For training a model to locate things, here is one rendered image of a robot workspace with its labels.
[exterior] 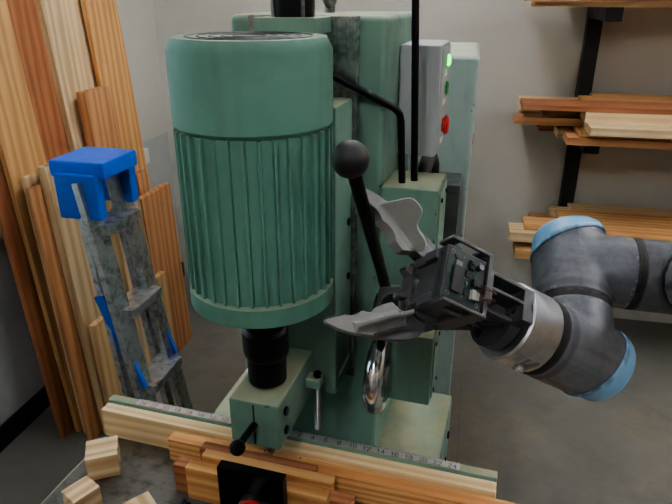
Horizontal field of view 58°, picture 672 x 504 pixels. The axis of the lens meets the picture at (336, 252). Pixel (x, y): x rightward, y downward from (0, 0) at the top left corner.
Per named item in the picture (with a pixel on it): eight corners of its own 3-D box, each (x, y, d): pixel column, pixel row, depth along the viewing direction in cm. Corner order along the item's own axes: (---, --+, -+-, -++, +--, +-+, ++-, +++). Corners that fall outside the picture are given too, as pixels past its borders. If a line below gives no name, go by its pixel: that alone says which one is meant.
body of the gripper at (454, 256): (448, 228, 59) (538, 275, 63) (398, 254, 66) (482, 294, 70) (437, 299, 55) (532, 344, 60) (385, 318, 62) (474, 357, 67)
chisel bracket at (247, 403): (232, 450, 80) (227, 397, 77) (271, 389, 93) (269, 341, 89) (283, 461, 78) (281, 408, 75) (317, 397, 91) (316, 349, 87)
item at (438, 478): (105, 435, 96) (100, 409, 94) (112, 427, 97) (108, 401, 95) (492, 521, 80) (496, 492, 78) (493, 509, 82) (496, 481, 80)
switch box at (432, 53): (395, 154, 92) (399, 43, 85) (407, 140, 100) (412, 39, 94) (435, 157, 90) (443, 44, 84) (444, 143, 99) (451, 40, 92)
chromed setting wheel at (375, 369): (358, 430, 88) (360, 358, 83) (377, 381, 99) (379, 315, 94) (378, 434, 87) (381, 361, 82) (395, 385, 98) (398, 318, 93)
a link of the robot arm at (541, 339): (507, 305, 73) (498, 382, 69) (476, 290, 71) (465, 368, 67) (566, 287, 65) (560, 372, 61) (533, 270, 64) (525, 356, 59)
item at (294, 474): (204, 486, 86) (201, 455, 83) (209, 478, 87) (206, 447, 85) (331, 516, 81) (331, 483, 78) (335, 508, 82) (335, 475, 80)
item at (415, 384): (371, 395, 95) (373, 330, 90) (381, 371, 101) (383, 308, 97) (431, 406, 93) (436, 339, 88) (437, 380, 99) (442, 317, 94)
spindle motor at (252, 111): (164, 320, 70) (127, 38, 58) (230, 261, 86) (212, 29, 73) (306, 343, 65) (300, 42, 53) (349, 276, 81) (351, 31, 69)
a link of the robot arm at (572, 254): (608, 255, 82) (617, 337, 75) (522, 246, 84) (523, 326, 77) (634, 213, 74) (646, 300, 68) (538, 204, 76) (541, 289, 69)
